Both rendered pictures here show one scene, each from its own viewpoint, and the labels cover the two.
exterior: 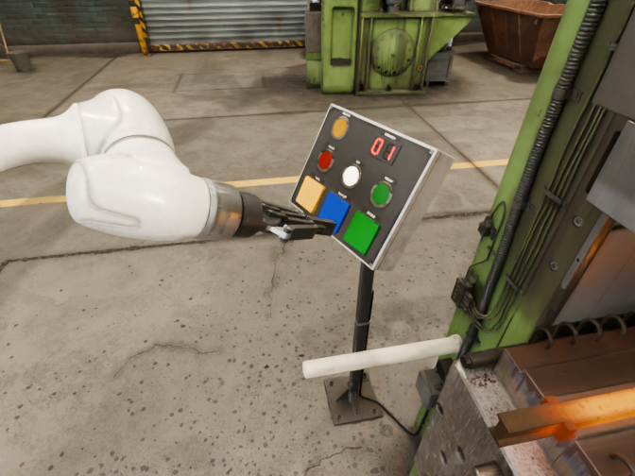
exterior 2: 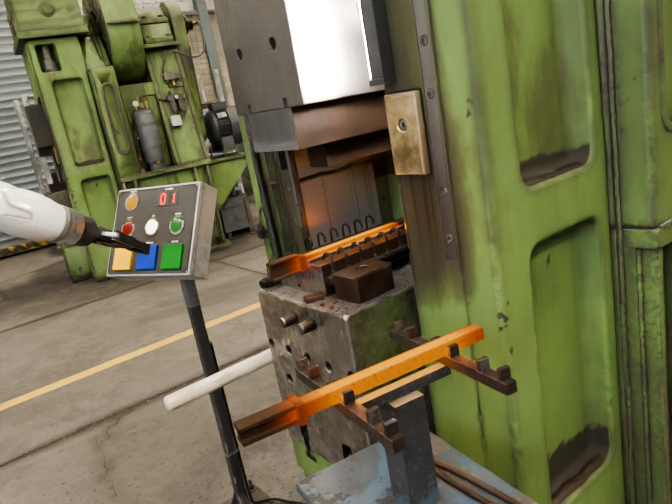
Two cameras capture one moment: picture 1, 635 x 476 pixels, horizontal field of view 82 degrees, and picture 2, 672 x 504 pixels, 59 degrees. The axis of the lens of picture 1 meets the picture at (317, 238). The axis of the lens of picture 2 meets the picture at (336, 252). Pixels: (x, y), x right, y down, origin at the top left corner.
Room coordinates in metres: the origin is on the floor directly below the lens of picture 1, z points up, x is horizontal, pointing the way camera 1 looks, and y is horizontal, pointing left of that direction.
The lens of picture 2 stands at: (-1.08, 0.19, 1.38)
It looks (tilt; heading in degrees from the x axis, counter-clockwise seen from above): 15 degrees down; 335
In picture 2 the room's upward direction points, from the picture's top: 10 degrees counter-clockwise
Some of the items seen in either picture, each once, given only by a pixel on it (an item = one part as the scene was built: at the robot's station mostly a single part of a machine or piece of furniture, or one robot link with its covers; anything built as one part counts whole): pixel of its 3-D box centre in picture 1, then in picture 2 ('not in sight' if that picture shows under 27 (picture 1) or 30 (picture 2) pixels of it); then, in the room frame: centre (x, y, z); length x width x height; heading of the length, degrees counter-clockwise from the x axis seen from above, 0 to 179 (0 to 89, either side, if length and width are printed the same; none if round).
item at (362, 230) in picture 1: (362, 232); (173, 256); (0.64, -0.10, 1.01); 0.07 x 0.05 x 0.07; 36
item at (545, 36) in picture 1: (528, 36); not in sight; (6.73, -3.48, 0.43); 1.89 x 1.20 x 0.85; 10
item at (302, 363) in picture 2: not in sight; (358, 347); (-0.17, -0.25, 0.93); 0.23 x 0.06 x 0.02; 91
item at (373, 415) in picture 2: not in sight; (440, 393); (-0.41, -0.25, 0.93); 0.23 x 0.06 x 0.02; 91
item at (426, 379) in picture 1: (431, 388); not in sight; (0.64, -0.38, 0.36); 0.09 x 0.07 x 0.12; 11
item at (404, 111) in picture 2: not in sight; (407, 134); (-0.02, -0.52, 1.27); 0.09 x 0.02 x 0.17; 11
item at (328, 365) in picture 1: (382, 356); (233, 373); (0.58, -0.18, 0.62); 0.44 x 0.05 x 0.05; 101
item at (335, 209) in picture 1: (334, 212); (148, 257); (0.72, -0.04, 1.01); 0.07 x 0.05 x 0.07; 36
